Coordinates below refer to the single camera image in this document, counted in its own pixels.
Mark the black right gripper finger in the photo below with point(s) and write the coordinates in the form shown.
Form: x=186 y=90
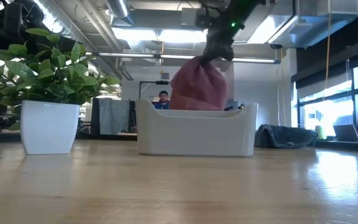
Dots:
x=227 y=53
x=211 y=53

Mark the pink hat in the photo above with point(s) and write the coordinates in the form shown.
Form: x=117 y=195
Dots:
x=197 y=87

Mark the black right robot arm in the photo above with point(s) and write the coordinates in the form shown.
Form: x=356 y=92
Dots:
x=244 y=7

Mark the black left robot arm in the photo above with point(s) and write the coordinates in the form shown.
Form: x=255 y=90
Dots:
x=8 y=21

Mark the person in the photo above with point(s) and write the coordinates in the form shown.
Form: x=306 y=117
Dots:
x=163 y=101

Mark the long ceiling light strip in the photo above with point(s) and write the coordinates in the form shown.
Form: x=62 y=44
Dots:
x=135 y=55

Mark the white plastic bin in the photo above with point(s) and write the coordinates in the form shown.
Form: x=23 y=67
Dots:
x=194 y=133

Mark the dark grey blanket heap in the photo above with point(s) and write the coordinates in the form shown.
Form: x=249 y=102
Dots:
x=283 y=135

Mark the grey hanging cloth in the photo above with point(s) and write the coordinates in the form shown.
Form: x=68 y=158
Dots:
x=113 y=116

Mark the yellow-green bottle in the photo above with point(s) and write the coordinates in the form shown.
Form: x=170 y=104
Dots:
x=320 y=132

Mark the grey laptop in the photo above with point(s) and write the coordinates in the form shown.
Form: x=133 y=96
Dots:
x=346 y=133

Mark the green leafy plant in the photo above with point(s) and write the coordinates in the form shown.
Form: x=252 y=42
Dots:
x=45 y=74

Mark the white plant pot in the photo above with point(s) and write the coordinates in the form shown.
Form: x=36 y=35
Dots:
x=49 y=127

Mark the silver ceiling duct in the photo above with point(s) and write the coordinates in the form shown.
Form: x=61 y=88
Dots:
x=118 y=7

